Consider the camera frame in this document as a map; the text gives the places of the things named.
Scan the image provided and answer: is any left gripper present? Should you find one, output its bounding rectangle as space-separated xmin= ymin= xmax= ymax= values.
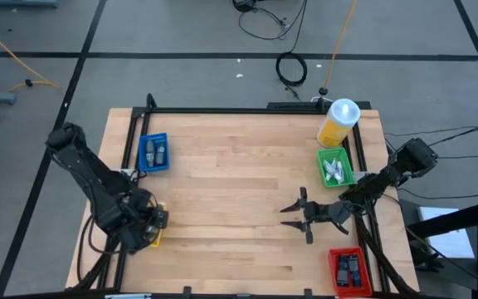
xmin=122 ymin=190 xmax=169 ymax=251

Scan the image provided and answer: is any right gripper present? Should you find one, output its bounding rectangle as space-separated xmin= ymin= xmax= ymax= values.
xmin=279 ymin=186 xmax=354 ymax=246

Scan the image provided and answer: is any small grey bottle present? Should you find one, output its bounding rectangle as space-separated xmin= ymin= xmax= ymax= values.
xmin=154 ymin=141 xmax=167 ymax=165
xmin=145 ymin=140 xmax=156 ymax=169

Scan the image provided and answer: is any dark blue toiletry tube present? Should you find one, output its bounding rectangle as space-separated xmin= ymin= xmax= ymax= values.
xmin=348 ymin=255 xmax=363 ymax=289
xmin=337 ymin=255 xmax=350 ymax=288

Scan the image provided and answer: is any blue plastic basket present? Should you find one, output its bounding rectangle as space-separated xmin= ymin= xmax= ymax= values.
xmin=138 ymin=132 xmax=171 ymax=174

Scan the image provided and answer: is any green plastic basket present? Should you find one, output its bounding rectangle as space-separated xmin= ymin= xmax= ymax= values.
xmin=316 ymin=147 xmax=356 ymax=189

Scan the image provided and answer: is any silver aluminium bar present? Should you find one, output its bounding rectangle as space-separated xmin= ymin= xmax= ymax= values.
xmin=105 ymin=293 xmax=153 ymax=299

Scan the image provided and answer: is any red plastic basket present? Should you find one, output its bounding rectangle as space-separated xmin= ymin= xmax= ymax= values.
xmin=328 ymin=247 xmax=373 ymax=299

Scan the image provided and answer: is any white canister with yellow label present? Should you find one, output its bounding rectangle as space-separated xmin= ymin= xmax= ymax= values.
xmin=315 ymin=98 xmax=362 ymax=150

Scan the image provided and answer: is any white box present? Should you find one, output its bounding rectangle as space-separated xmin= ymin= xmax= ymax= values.
xmin=417 ymin=206 xmax=476 ymax=259

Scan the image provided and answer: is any black beam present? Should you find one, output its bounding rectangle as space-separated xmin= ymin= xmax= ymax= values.
xmin=404 ymin=197 xmax=478 ymax=240

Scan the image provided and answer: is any black device on floor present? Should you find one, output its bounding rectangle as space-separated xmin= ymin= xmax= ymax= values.
xmin=232 ymin=0 xmax=261 ymax=12

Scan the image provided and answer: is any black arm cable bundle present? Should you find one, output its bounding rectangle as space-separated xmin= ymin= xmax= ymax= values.
xmin=75 ymin=215 xmax=118 ymax=290
xmin=349 ymin=207 xmax=421 ymax=297

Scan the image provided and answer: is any black aluminium table frame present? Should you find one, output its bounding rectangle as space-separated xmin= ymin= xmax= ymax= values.
xmin=114 ymin=93 xmax=421 ymax=299

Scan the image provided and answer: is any coiled black floor cable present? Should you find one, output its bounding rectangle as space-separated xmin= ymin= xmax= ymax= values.
xmin=275 ymin=51 xmax=309 ymax=88

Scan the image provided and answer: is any yellow hanging cable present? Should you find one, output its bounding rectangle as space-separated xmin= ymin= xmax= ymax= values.
xmin=324 ymin=0 xmax=359 ymax=91

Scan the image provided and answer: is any black power cable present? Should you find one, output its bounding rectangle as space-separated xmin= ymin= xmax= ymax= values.
xmin=383 ymin=120 xmax=478 ymax=159

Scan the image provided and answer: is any yellow floor cable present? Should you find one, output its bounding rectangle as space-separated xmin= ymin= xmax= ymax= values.
xmin=0 ymin=18 xmax=61 ymax=120

